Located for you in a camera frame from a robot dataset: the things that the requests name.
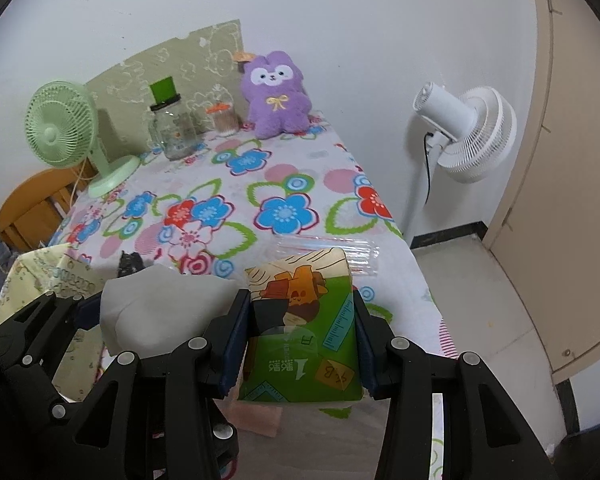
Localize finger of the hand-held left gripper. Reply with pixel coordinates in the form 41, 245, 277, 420
0, 292, 102, 426
211, 407, 242, 468

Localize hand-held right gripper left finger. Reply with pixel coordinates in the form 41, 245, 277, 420
60, 287, 252, 480

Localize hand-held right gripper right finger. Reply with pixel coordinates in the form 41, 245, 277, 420
352, 292, 561, 480

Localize black plastic bag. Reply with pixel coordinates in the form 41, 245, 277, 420
117, 251, 146, 278

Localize green tissue pack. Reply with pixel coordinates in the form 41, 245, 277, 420
237, 247, 366, 403

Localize light grey cloth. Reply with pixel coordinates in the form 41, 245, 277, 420
100, 265, 238, 358

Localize pink cloth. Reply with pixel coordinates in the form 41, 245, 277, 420
225, 400, 283, 436

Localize clear straw packet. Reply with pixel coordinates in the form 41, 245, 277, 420
272, 237, 381, 278

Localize wooden chair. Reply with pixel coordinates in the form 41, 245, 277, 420
0, 167, 98, 251

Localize green desk fan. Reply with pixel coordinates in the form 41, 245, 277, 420
26, 80, 141, 198

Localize glass mug jar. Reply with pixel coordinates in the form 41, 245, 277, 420
147, 95, 198, 161

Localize small jar with orange lid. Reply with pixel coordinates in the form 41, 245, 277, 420
205, 102, 240, 135

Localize green plastic cup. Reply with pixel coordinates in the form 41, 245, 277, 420
150, 76, 177, 106

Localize purple plush bunny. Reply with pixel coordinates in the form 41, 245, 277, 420
235, 50, 312, 140

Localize white standing fan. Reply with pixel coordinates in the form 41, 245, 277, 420
400, 81, 518, 246

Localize beige door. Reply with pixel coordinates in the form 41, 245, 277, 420
482, 0, 600, 386

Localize cream fan cable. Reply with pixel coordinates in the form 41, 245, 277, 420
72, 157, 98, 201

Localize black fan cable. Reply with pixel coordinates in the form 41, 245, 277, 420
422, 132, 438, 206

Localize green printed wall board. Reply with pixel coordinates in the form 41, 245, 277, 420
87, 19, 246, 156

